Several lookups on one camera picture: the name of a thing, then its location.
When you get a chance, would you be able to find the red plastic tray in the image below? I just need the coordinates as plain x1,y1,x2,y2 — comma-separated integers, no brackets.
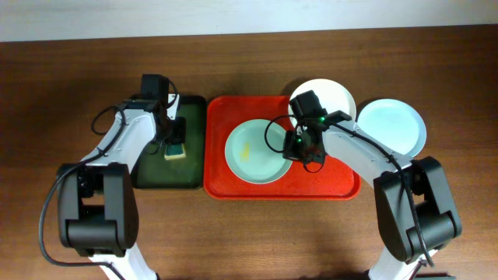
203,96,361,201

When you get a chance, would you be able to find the dark green plastic tray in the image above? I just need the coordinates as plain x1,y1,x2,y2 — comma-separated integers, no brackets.
131,96,207,189

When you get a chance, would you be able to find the white plate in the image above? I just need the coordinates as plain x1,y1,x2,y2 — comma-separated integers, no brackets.
290,79,356,120

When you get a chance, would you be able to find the green and yellow sponge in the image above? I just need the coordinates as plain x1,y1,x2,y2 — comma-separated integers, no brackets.
164,143,186,161

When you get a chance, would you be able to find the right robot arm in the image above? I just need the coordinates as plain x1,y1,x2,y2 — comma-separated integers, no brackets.
282,109,462,279

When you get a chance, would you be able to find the light blue plate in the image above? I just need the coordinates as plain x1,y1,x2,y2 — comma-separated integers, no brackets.
357,99,427,157

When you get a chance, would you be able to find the pale green plate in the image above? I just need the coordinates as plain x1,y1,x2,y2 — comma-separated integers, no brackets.
224,119,292,184

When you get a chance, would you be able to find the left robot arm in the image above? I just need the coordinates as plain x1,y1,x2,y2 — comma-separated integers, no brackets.
56,97,179,279

